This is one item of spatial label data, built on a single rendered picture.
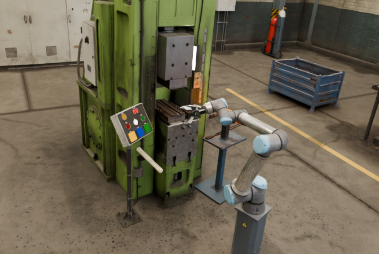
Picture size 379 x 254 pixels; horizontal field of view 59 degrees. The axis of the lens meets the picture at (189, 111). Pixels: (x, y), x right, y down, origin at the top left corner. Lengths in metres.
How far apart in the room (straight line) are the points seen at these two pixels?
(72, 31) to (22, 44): 1.09
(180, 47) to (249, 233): 1.70
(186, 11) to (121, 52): 0.75
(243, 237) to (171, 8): 2.07
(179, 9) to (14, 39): 5.48
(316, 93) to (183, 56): 3.81
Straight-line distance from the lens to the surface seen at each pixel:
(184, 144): 3.48
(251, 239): 2.93
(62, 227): 3.58
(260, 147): 2.17
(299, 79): 6.75
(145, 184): 3.74
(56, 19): 8.18
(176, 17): 3.21
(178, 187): 3.75
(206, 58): 3.53
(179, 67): 3.16
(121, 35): 3.38
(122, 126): 2.82
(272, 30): 10.50
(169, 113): 3.36
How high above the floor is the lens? 2.36
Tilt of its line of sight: 24 degrees down
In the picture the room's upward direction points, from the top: 4 degrees clockwise
